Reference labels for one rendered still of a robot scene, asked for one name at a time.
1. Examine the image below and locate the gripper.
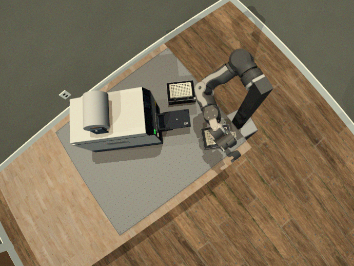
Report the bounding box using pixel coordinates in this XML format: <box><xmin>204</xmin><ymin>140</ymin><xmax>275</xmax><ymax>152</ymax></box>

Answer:
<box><xmin>214</xmin><ymin>124</ymin><xmax>241</xmax><ymax>163</ymax></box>

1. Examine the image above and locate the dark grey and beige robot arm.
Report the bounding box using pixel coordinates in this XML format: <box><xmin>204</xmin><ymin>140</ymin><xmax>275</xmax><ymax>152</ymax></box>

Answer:
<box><xmin>195</xmin><ymin>48</ymin><xmax>265</xmax><ymax>140</ymax></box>

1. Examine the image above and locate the grey cylinder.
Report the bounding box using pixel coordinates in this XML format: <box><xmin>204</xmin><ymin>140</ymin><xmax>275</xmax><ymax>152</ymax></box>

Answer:
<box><xmin>83</xmin><ymin>90</ymin><xmax>110</xmax><ymax>131</ymax></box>

